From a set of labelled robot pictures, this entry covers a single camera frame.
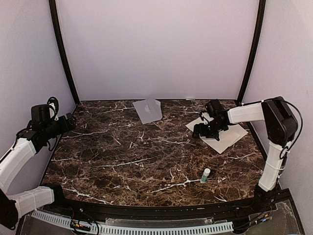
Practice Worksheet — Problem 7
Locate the small circuit board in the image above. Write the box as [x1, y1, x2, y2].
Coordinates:
[70, 220, 91, 232]

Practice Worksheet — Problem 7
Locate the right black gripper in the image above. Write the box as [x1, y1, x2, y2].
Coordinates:
[192, 119, 225, 139]

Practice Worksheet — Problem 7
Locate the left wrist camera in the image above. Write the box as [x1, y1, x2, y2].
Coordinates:
[47, 96, 59, 121]

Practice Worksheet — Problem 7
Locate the green glue stick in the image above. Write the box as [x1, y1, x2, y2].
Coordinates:
[200, 168, 211, 184]

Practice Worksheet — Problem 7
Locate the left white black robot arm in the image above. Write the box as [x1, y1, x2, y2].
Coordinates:
[0, 103, 76, 230]

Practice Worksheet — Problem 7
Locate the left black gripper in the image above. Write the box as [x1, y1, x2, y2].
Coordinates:
[44, 113, 76, 140]

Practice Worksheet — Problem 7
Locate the grey envelope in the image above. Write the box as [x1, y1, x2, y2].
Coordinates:
[133, 98, 163, 124]

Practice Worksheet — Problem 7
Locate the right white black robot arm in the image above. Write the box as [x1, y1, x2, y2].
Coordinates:
[193, 96, 303, 212]

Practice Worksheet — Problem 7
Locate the left black frame post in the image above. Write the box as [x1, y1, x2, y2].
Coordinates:
[48, 0, 80, 106]

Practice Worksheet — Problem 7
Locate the right black frame post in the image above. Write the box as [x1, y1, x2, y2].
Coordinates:
[237, 0, 266, 103]

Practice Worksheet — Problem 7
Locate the black frame post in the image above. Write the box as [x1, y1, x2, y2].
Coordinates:
[48, 0, 80, 106]
[237, 0, 266, 103]

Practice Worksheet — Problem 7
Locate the white slotted cable duct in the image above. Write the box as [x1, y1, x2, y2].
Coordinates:
[31, 210, 233, 235]

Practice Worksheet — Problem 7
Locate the black front rail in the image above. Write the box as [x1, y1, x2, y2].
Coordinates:
[43, 184, 270, 221]

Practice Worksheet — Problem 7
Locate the beige letter paper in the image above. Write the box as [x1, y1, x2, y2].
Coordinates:
[201, 124, 248, 154]

